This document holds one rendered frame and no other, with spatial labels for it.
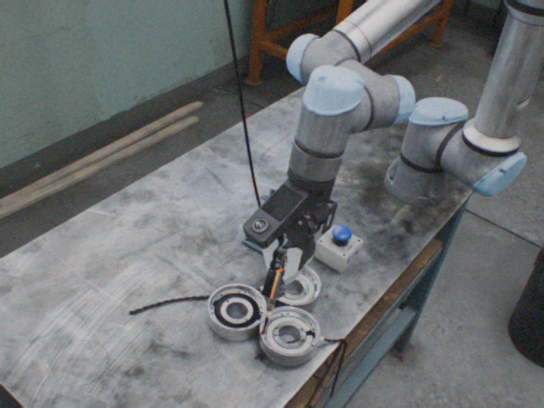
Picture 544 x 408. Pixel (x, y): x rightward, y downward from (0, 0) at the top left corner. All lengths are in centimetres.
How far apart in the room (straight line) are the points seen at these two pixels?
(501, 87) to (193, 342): 72
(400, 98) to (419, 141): 45
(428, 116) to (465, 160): 13
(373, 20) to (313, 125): 25
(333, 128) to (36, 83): 191
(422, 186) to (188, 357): 67
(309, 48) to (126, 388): 62
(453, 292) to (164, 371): 157
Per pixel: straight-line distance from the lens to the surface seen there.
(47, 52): 254
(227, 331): 100
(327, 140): 79
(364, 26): 96
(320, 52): 92
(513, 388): 218
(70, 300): 110
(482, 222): 275
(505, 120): 118
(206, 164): 139
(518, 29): 110
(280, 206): 83
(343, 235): 113
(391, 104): 85
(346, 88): 76
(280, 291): 96
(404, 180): 136
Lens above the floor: 163
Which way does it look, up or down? 41 degrees down
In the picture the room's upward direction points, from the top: 7 degrees clockwise
